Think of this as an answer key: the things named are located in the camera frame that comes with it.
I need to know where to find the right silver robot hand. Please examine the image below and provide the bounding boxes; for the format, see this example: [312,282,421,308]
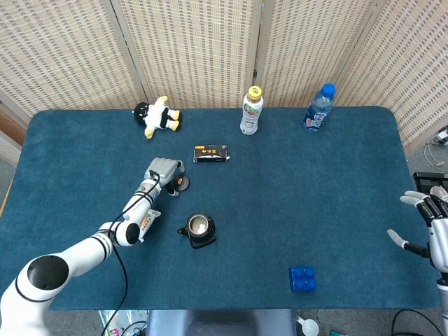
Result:
[386,190,448,272]

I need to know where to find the blue capped drink bottle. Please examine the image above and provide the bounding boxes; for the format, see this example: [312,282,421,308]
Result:
[302,82,337,134]

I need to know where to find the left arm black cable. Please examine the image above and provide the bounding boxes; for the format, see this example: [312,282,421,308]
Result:
[103,169,162,336]

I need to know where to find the blue table mat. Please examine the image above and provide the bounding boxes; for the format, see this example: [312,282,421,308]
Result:
[0,106,445,312]

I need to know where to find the black lid with orange knob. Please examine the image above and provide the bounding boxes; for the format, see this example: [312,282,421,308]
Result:
[174,174,192,192]

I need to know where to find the white plastic scoop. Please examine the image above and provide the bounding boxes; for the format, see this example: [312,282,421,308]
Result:
[295,315,320,336]

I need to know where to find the yellow capped drink bottle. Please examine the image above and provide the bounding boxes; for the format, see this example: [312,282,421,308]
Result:
[239,85,265,136]

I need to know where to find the blue building block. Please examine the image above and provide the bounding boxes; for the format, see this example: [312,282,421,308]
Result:
[288,265,318,293]

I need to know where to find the white cable with plug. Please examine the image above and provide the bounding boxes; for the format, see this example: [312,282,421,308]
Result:
[423,127,448,172]

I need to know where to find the black cast iron teapot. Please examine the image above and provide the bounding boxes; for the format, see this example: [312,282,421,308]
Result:
[176,211,218,250]

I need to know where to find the brown wooden panel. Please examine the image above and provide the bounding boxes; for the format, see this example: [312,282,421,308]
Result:
[0,101,31,148]

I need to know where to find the printed plastic bag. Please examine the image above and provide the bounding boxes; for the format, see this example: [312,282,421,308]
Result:
[99,309,150,336]

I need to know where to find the black white yellow plush toy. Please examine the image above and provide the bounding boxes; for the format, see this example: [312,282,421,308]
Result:
[132,95,182,141]

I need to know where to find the woven folding screen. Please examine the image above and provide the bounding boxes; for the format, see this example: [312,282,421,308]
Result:
[0,0,448,155]

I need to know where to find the white snack packet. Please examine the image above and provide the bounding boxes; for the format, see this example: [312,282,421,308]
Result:
[138,209,162,244]

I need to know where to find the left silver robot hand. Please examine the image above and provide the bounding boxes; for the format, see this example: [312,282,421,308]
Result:
[145,157,192,197]

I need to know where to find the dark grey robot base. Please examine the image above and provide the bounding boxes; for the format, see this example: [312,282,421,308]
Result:
[146,309,297,336]

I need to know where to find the black box with gold print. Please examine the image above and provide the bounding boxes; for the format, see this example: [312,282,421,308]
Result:
[192,143,231,165]

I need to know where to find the black case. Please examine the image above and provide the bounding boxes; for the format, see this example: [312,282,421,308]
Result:
[413,171,448,200]

